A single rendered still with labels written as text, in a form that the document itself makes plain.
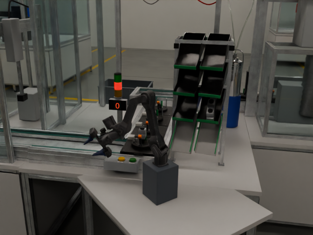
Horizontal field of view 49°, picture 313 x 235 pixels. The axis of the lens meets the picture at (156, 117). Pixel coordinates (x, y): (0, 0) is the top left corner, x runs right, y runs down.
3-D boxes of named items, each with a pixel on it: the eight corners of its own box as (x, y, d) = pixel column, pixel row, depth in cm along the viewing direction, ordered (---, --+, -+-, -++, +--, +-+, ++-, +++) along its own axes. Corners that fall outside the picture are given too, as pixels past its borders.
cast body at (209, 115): (214, 122, 205) (213, 114, 201) (206, 121, 206) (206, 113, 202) (214, 112, 211) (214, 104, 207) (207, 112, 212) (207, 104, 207)
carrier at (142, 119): (167, 128, 261) (167, 113, 257) (136, 126, 265) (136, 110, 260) (171, 118, 284) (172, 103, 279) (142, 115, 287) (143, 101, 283)
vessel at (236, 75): (240, 97, 280) (245, 50, 267) (223, 96, 282) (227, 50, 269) (239, 93, 293) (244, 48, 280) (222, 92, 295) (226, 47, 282)
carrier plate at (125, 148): (157, 157, 215) (157, 154, 214) (119, 154, 218) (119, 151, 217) (162, 141, 237) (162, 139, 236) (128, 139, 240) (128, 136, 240)
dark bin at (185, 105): (193, 122, 206) (192, 114, 201) (172, 120, 210) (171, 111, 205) (202, 93, 225) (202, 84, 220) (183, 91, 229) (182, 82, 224)
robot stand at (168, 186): (156, 205, 181) (157, 172, 174) (142, 193, 192) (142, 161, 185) (177, 197, 189) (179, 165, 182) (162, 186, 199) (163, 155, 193)
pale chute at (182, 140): (191, 154, 211) (190, 151, 207) (170, 150, 215) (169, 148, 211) (200, 114, 222) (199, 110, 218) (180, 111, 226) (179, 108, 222)
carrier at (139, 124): (163, 141, 238) (163, 124, 234) (129, 138, 242) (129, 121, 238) (167, 128, 261) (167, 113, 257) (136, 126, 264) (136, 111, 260)
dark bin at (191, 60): (195, 70, 196) (195, 59, 190) (173, 68, 199) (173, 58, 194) (206, 44, 214) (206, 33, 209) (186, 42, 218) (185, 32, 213)
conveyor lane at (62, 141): (157, 169, 218) (157, 155, 214) (33, 158, 230) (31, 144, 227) (163, 151, 244) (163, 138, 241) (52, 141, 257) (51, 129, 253)
